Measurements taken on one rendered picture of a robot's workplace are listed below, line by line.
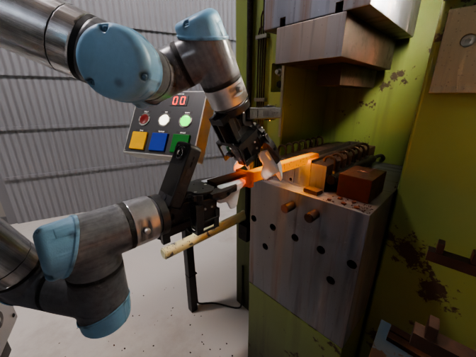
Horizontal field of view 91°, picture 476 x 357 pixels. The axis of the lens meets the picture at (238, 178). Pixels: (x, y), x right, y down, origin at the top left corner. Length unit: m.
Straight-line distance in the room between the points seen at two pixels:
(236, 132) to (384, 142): 0.79
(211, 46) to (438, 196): 0.66
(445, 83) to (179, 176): 0.63
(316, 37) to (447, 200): 0.53
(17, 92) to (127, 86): 2.61
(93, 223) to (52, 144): 2.52
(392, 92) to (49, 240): 1.11
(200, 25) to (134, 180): 2.61
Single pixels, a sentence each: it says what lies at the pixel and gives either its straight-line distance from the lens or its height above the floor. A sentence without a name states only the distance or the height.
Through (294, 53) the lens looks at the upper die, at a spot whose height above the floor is 1.29.
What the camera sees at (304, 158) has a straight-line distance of 0.71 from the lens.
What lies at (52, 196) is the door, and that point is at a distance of 3.02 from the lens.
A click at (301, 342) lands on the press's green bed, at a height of 0.37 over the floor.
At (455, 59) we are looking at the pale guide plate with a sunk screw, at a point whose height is 1.25.
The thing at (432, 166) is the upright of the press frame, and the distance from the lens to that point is 0.78.
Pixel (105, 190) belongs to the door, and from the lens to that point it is 2.95.
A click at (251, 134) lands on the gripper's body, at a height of 1.11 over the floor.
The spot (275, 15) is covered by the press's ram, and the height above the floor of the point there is 1.40.
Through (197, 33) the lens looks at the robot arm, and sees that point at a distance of 0.42.
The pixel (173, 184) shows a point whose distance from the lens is 0.41.
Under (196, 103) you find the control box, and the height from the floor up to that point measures 1.15.
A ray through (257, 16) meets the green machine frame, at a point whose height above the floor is 1.46.
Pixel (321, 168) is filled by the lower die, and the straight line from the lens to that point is 0.72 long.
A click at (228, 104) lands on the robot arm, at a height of 1.16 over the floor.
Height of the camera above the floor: 1.18
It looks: 19 degrees down
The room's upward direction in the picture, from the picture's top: straight up
